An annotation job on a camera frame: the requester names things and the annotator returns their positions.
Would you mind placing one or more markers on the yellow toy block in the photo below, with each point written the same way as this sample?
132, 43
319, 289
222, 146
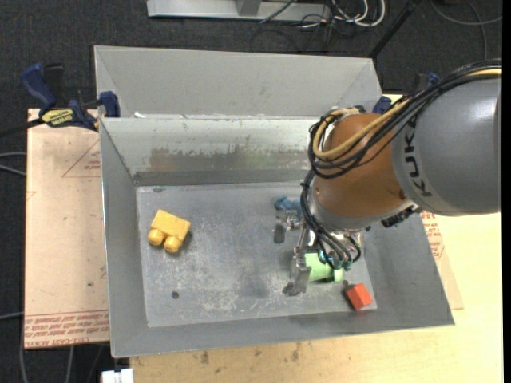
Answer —
169, 226

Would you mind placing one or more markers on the grey metal bin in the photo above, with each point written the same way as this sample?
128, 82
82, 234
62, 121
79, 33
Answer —
223, 261

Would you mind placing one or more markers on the light green toy block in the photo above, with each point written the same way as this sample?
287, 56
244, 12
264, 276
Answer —
321, 271

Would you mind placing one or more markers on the blue toy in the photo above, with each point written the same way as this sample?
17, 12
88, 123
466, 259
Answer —
286, 203

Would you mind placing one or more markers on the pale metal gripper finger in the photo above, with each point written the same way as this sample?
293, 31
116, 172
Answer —
299, 273
291, 218

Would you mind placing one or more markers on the red-orange block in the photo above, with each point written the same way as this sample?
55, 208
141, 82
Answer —
359, 296

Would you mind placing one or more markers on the black cylinder on white bracket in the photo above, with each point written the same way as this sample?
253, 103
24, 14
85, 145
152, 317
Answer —
395, 218

